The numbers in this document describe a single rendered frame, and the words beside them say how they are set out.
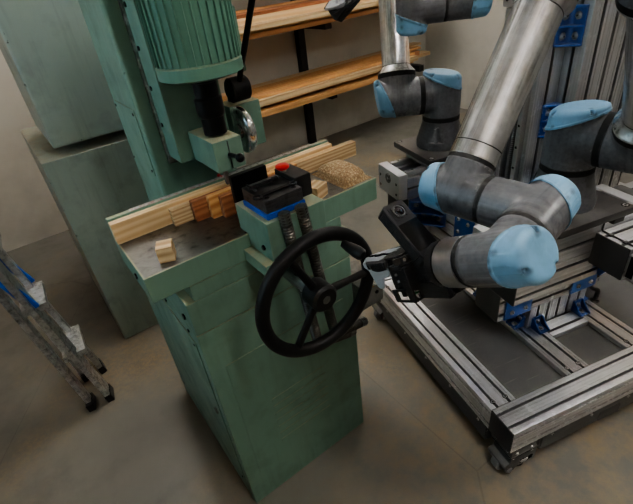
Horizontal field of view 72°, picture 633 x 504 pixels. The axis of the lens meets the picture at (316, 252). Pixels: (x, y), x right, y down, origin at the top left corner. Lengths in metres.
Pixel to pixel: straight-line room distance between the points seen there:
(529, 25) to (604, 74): 0.62
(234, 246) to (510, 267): 0.57
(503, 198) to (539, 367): 1.02
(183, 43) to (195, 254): 0.40
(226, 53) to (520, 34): 0.52
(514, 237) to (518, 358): 1.08
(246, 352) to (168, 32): 0.71
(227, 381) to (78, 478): 0.85
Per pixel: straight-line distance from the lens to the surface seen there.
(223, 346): 1.06
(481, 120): 0.72
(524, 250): 0.56
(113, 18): 1.14
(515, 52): 0.76
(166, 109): 1.08
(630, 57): 0.93
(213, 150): 0.99
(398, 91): 1.43
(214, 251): 0.92
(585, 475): 1.68
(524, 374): 1.58
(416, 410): 1.70
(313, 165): 1.18
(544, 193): 0.66
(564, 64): 1.34
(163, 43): 0.94
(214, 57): 0.93
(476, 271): 0.60
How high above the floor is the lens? 1.36
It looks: 33 degrees down
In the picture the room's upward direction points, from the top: 8 degrees counter-clockwise
